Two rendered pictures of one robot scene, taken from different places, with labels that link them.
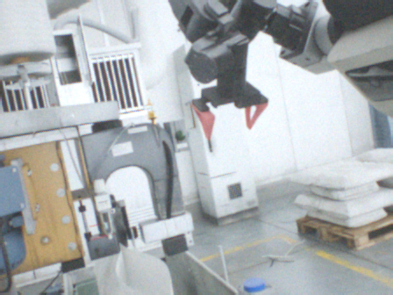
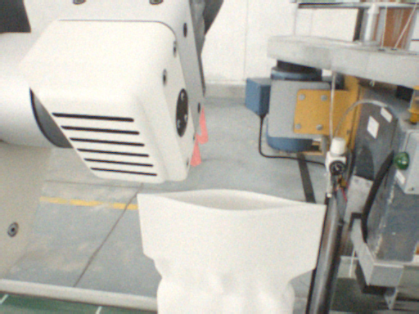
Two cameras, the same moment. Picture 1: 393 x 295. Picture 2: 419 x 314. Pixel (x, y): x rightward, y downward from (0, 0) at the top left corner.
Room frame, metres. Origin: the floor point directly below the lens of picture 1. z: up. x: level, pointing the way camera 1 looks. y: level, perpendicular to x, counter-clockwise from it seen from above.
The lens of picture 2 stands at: (1.11, -0.52, 1.51)
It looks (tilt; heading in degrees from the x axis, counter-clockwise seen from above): 25 degrees down; 117
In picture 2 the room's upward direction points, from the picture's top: straight up
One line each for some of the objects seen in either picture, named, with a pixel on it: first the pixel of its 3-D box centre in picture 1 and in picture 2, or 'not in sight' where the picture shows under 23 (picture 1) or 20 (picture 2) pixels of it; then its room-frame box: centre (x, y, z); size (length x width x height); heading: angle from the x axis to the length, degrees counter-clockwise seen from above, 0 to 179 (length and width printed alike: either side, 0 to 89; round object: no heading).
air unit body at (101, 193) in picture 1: (105, 208); (335, 169); (1.06, 0.26, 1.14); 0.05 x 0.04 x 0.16; 108
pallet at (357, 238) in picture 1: (373, 215); not in sight; (3.88, -1.54, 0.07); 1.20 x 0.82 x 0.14; 110
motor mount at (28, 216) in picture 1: (20, 191); (320, 109); (0.98, 0.43, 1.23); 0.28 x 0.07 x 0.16; 18
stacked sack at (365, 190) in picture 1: (339, 187); not in sight; (3.77, -1.23, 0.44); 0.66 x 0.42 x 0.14; 13
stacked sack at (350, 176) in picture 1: (357, 174); not in sight; (3.58, -1.34, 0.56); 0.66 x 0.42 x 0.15; 108
